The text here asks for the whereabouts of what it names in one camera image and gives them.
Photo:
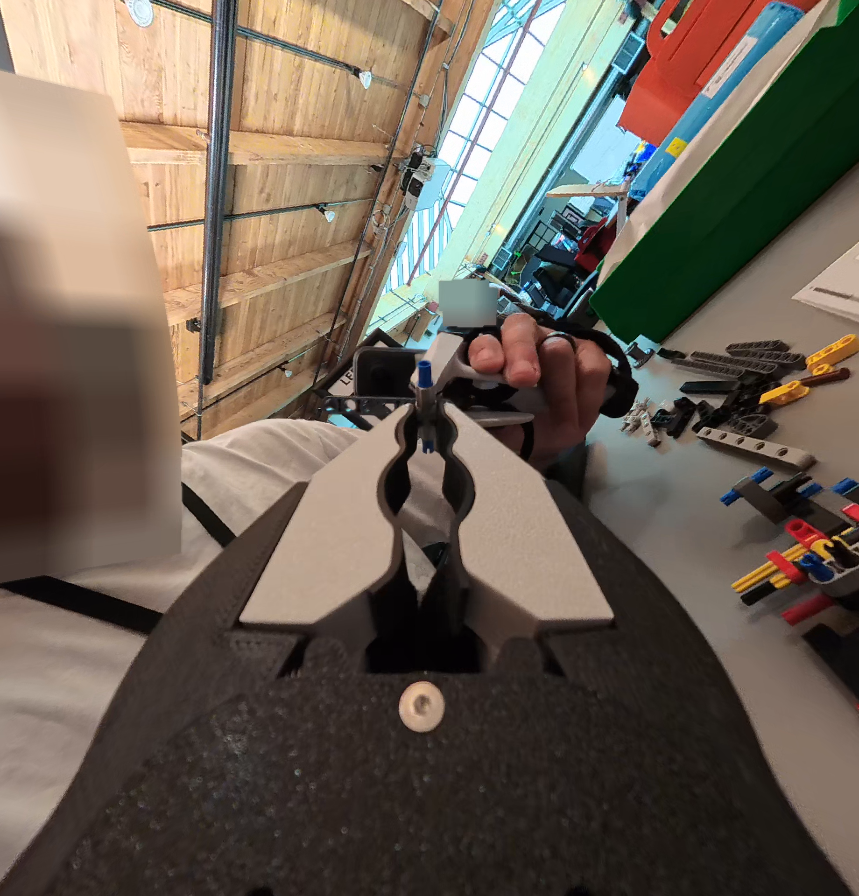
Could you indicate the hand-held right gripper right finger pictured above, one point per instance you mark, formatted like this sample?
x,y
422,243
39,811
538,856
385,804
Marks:
x,y
527,553

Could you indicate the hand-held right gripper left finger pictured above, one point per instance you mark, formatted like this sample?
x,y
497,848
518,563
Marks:
x,y
317,553

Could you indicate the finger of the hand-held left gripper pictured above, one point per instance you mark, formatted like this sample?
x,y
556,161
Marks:
x,y
506,419
447,357

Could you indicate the dark grey lego beam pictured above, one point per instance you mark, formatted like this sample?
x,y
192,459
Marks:
x,y
366,404

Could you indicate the grey lego connector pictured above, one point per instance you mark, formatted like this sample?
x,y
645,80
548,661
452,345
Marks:
x,y
425,406

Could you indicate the lego instruction booklet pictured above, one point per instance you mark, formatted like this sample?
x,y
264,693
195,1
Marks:
x,y
849,280

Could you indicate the light grey lego axle pieces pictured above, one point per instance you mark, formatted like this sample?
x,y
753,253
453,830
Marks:
x,y
639,420

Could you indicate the small black lego pieces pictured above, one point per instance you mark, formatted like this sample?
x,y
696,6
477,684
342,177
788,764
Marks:
x,y
681,416

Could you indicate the black lego beam pile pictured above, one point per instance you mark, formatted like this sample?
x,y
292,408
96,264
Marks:
x,y
744,364

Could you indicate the light grey lego beam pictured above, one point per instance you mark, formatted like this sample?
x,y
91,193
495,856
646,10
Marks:
x,y
758,448

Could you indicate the yellow lego liftarm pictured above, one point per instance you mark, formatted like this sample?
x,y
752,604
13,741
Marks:
x,y
835,350
784,393

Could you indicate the lego chassis assembly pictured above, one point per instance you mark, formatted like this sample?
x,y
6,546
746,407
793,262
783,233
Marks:
x,y
821,553

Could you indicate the brown lego axle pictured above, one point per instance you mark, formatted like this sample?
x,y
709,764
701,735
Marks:
x,y
825,378

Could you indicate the person's left hand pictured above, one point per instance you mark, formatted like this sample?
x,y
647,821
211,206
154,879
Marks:
x,y
569,378

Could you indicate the black framed marker sign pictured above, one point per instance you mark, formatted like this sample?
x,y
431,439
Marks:
x,y
342,381

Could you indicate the small dark grey part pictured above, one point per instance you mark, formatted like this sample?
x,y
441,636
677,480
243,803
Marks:
x,y
639,353

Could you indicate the ceiling projector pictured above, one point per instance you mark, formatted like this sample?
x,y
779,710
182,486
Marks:
x,y
422,178

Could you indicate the green plastic bin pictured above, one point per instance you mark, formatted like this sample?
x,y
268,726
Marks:
x,y
737,210

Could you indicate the blue foam roll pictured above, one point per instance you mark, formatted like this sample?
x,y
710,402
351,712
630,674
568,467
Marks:
x,y
709,105

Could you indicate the orange carry bag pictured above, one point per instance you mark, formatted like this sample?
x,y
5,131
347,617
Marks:
x,y
681,77

